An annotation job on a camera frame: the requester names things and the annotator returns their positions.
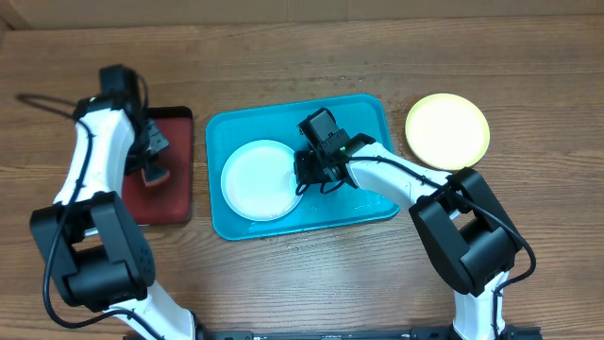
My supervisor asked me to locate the teal plastic tray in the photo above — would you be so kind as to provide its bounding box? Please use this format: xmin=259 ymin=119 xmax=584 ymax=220
xmin=205 ymin=93 xmax=399 ymax=241

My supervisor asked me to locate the black red-lined tray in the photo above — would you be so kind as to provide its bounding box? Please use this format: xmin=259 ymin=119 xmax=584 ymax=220
xmin=122 ymin=106 xmax=194 ymax=225

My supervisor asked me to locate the yellow-green plastic plate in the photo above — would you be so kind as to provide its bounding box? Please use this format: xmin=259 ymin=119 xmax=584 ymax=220
xmin=405 ymin=93 xmax=491 ymax=171

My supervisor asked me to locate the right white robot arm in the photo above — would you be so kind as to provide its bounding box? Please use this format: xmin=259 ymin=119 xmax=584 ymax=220
xmin=294 ymin=108 xmax=529 ymax=339

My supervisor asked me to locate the light blue plastic plate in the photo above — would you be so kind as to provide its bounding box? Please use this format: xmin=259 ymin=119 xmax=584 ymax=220
xmin=221 ymin=140 xmax=301 ymax=222

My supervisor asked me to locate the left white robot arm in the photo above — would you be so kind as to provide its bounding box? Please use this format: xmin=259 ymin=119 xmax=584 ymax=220
xmin=29 ymin=64 xmax=203 ymax=339

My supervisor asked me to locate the red and green sponge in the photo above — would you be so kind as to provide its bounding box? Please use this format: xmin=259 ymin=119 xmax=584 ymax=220
xmin=142 ymin=164 xmax=170 ymax=187

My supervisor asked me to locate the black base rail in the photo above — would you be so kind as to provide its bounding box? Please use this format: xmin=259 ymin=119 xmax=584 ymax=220
xmin=122 ymin=325 xmax=543 ymax=340

